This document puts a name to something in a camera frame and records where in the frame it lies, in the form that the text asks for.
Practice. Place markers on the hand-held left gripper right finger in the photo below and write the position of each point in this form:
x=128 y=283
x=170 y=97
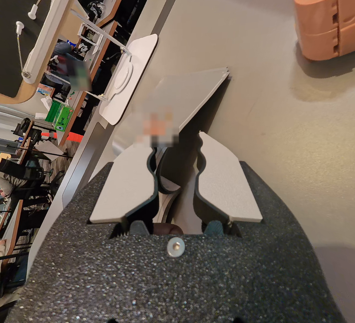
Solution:
x=224 y=187

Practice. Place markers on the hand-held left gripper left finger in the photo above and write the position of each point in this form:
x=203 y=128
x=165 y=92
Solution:
x=124 y=187

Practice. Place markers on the grey instruction booklet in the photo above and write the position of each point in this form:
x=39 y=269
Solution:
x=194 y=92

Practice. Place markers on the brown toy brick model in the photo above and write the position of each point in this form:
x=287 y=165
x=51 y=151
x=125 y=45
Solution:
x=321 y=23

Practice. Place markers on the grey desk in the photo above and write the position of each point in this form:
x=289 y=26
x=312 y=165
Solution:
x=263 y=106

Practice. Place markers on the red orange plastic piece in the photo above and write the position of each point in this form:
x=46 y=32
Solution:
x=75 y=136

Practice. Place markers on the light green toy box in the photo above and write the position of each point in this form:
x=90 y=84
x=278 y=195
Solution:
x=63 y=119

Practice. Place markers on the dark green box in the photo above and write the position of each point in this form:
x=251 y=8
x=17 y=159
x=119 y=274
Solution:
x=51 y=110

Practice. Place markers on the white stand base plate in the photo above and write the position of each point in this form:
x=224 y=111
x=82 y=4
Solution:
x=138 y=59

